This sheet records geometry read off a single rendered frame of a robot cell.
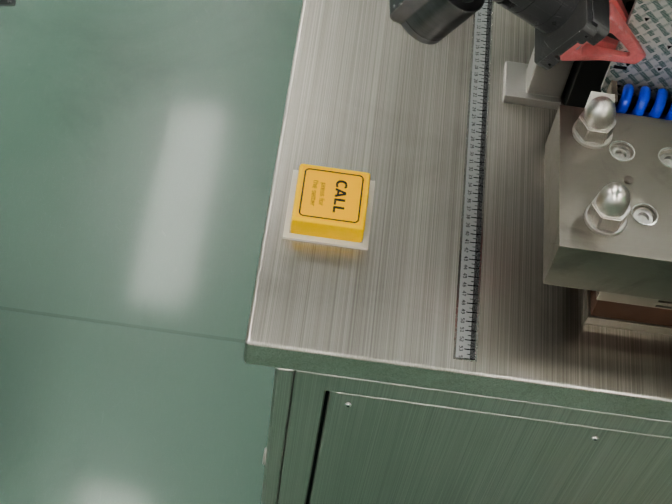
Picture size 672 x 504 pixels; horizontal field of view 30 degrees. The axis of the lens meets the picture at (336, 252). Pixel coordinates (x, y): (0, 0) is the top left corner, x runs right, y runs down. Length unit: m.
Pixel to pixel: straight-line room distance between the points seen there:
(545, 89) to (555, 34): 0.22
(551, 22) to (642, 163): 0.15
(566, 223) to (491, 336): 0.14
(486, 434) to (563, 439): 0.07
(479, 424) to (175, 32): 1.54
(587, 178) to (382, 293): 0.22
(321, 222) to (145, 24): 1.49
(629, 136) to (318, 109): 0.33
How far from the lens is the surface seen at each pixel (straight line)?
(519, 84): 1.34
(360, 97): 1.31
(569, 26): 1.11
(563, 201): 1.10
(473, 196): 1.25
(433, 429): 1.25
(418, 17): 1.13
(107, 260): 2.27
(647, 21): 1.16
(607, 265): 1.10
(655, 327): 1.20
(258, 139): 2.43
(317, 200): 1.20
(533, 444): 1.27
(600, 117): 1.13
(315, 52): 1.35
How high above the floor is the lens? 1.88
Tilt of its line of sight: 55 degrees down
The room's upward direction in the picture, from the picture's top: 9 degrees clockwise
